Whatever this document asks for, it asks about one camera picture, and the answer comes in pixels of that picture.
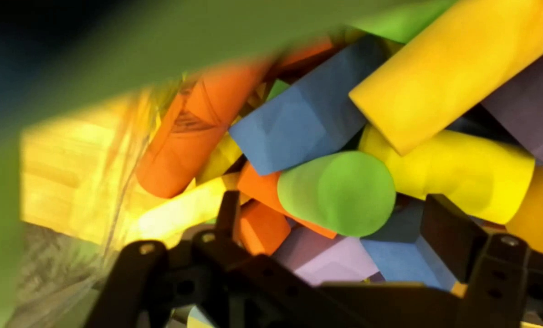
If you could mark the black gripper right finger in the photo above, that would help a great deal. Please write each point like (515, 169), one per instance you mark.
(453, 233)

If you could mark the lemon yellow cylinder block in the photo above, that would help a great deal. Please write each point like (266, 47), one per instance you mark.
(459, 173)

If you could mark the yellow foam block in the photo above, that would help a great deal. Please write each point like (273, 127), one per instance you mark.
(220, 158)

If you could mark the small orange rounded block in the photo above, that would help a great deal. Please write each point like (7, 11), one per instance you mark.
(262, 228)

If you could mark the bright green cylinder block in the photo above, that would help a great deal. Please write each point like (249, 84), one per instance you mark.
(337, 193)

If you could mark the blue rectangular foam block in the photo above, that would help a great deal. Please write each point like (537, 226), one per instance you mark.
(308, 115)
(404, 257)

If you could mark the purple foam block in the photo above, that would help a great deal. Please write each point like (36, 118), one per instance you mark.
(526, 109)

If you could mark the golden yellow cylinder block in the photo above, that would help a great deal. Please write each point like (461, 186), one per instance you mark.
(459, 66)

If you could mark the large red orange block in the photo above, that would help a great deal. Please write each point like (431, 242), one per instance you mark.
(191, 133)

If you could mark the ochre cube block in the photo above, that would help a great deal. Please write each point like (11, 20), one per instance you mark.
(541, 209)

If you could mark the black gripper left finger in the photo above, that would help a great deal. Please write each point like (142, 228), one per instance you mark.
(227, 209)

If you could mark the pale yellow long block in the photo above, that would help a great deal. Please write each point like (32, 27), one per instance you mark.
(173, 211)

